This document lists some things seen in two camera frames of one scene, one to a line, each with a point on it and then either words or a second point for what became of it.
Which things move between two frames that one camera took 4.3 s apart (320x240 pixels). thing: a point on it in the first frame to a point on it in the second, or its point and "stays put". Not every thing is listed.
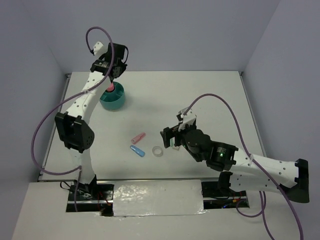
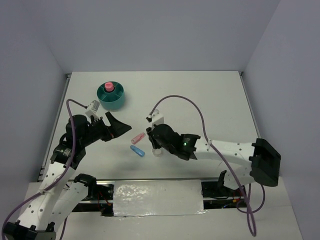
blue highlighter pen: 137,151 stays put
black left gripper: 124,67 to 115,130
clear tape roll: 157,151 stays put
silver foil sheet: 169,198 stays put
